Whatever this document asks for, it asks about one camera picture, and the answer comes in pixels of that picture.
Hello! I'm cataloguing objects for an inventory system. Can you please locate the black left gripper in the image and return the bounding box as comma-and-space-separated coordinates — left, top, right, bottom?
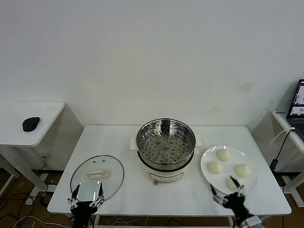
67, 182, 105, 228

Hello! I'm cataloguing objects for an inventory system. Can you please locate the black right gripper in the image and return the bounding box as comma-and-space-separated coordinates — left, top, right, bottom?
209, 175, 252, 221

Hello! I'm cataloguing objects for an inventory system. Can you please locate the white steamed baozi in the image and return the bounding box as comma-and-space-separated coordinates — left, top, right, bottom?
225, 177, 243, 193
216, 149, 232, 162
234, 163, 252, 178
207, 161, 223, 175

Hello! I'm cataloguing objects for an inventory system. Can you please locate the round glass pot lid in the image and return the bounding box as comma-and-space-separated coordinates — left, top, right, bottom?
70, 155, 125, 204

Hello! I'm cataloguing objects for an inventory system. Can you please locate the stainless steel steamer basket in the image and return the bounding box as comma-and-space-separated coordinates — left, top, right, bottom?
136, 118, 197, 171

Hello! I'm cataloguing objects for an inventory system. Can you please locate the round white plate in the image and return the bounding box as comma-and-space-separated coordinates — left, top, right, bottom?
200, 145, 259, 196

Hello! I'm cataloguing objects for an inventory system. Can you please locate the cream electric cooking pot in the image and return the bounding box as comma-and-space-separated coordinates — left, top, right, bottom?
129, 136, 204, 186

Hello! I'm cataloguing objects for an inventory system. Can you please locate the white side table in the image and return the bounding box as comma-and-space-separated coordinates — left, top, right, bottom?
271, 109, 304, 207
0, 101, 65, 193

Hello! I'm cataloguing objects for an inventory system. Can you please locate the black computer mouse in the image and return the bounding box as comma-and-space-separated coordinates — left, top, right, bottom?
22, 116, 41, 132

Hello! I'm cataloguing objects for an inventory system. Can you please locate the black laptop computer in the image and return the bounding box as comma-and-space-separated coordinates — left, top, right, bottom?
286, 79, 304, 138

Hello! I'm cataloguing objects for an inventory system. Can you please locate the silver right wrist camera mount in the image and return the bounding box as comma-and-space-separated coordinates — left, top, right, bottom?
239, 215, 265, 228

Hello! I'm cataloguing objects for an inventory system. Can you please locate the black laptop power cable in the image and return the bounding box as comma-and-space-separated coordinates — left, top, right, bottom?
269, 129, 296, 171

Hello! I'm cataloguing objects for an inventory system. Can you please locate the white laptop cable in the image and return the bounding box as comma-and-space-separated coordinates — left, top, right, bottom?
269, 127, 296, 144

